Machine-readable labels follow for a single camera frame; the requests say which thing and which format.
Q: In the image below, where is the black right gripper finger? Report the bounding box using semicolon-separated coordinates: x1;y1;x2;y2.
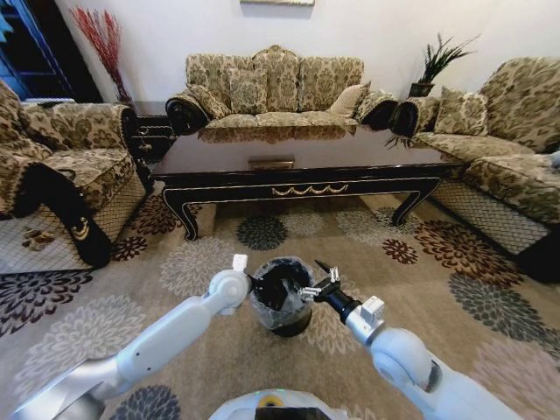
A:
297;285;324;304
313;259;341;284

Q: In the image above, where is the black trash bin with liner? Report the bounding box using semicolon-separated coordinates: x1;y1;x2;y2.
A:
249;257;316;339

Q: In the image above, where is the white robot front shell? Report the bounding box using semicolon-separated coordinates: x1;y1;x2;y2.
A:
208;386;352;420

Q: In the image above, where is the dark glossy wooden coffee table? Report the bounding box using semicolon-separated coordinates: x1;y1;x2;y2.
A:
150;123;467;242

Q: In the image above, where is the floral patterned carpet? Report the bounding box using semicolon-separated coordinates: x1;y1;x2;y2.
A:
0;192;560;420

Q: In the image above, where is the cream plain cushion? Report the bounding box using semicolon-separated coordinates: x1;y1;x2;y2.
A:
328;81;372;119

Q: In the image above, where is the dark wooden side table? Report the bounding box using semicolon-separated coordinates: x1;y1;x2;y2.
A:
128;101;177;165

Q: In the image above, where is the slanted floral cushion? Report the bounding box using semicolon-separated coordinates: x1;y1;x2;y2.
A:
185;83;232;121

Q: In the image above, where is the square floral cushion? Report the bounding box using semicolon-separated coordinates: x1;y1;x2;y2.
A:
228;67;270;116

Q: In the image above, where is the floral three-seat sofa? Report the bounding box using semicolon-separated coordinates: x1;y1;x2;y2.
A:
165;43;400;137

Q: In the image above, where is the large floral cushion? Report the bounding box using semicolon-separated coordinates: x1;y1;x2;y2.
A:
433;85;489;137

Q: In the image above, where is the green potted plant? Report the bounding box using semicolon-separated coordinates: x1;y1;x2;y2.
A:
408;31;481;99

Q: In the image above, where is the floral sofa with mesh skirt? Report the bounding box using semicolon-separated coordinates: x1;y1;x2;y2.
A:
390;56;560;284

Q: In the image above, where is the floral armchair with black arms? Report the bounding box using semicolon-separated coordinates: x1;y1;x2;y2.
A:
0;78;155;273

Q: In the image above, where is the red branch decoration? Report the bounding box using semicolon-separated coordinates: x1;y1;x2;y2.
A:
69;5;135;104

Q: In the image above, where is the framed wall picture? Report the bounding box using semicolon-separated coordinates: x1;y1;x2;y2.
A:
239;0;317;8

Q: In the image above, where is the blue door frame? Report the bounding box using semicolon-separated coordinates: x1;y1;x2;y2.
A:
0;0;104;104

